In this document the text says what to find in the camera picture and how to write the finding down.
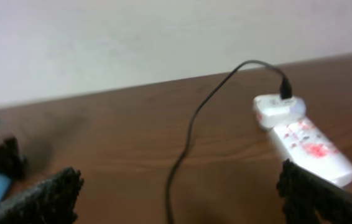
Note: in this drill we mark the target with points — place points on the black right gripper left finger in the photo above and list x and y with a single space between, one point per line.
51 201

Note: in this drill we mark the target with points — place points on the white usb charger plug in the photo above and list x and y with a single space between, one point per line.
271 110

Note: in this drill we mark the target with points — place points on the white power strip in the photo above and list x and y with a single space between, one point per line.
302 143

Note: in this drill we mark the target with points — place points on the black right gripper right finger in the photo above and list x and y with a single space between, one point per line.
309 198

